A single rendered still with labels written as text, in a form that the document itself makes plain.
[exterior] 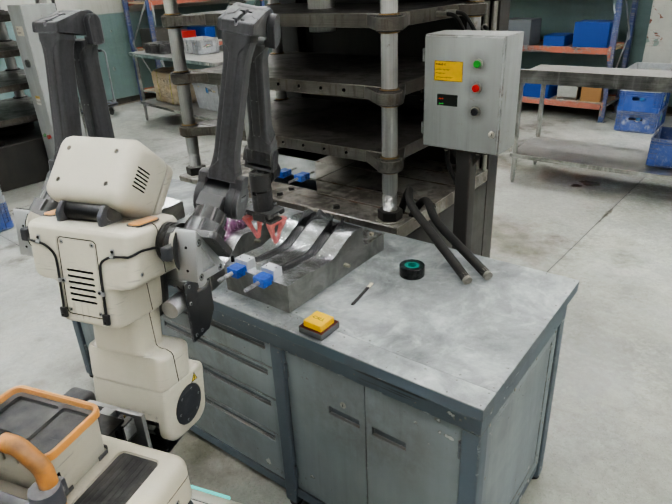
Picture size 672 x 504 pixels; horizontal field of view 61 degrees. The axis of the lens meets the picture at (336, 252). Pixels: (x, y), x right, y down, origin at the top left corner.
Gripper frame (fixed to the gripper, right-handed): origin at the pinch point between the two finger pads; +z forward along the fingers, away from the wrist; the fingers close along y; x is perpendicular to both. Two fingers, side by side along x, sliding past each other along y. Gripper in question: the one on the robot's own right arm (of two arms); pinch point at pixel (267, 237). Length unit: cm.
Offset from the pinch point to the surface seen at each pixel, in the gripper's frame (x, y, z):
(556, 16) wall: -676, 136, 7
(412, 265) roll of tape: -37.8, -25.5, 19.4
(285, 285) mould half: 2.4, -7.5, 12.1
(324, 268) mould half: -14.4, -8.3, 14.3
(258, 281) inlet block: 5.6, -0.1, 11.5
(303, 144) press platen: -80, 53, 1
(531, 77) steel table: -350, 49, 19
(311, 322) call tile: 7.3, -20.4, 17.3
